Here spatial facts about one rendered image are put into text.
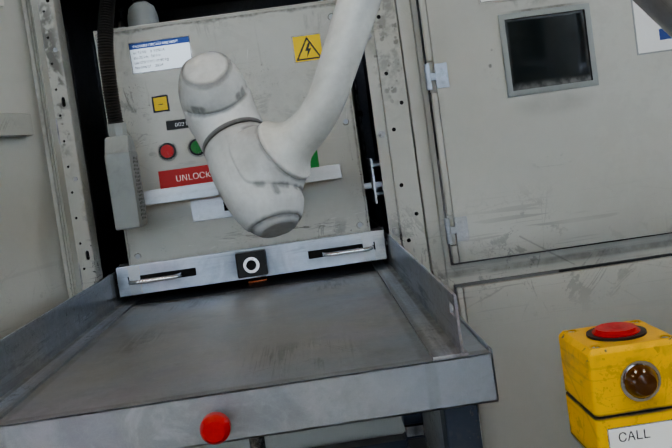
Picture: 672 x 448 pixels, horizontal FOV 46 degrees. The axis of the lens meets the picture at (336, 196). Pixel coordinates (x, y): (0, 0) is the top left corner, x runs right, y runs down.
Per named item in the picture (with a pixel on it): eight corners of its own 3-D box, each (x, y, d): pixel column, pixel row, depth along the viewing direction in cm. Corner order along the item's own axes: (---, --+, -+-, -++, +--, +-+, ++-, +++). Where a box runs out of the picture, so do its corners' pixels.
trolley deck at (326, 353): (499, 401, 87) (492, 348, 87) (-61, 485, 85) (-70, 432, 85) (414, 295, 155) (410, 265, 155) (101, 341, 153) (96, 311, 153)
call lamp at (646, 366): (670, 402, 63) (665, 361, 63) (629, 409, 63) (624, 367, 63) (662, 397, 64) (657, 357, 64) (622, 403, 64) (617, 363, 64)
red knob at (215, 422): (231, 445, 82) (227, 415, 82) (200, 449, 82) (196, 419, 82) (235, 430, 86) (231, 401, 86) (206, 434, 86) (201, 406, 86)
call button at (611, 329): (650, 347, 66) (647, 328, 66) (603, 354, 66) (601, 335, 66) (630, 336, 70) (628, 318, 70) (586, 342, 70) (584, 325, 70)
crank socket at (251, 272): (268, 275, 154) (264, 250, 154) (237, 279, 154) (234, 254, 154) (268, 273, 157) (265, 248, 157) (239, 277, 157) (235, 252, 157)
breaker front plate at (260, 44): (370, 238, 158) (338, 1, 155) (130, 273, 156) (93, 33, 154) (370, 238, 159) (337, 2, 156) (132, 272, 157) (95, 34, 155)
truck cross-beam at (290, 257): (387, 258, 158) (383, 229, 157) (119, 297, 156) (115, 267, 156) (385, 255, 163) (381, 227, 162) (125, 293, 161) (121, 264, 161)
